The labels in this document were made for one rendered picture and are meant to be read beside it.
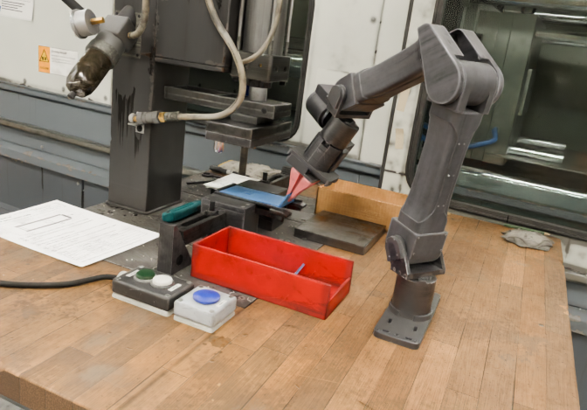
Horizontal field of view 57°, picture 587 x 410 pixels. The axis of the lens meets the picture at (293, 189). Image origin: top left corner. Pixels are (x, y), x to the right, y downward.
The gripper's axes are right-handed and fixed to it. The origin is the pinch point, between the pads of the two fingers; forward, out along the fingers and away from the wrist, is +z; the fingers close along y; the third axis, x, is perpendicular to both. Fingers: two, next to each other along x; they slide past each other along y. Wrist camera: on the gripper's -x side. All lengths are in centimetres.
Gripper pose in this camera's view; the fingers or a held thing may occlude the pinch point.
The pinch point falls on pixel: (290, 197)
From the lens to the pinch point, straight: 109.9
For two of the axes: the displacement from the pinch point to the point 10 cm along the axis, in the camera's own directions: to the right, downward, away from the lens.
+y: -7.3, -6.5, 2.0
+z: -5.5, 7.4, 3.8
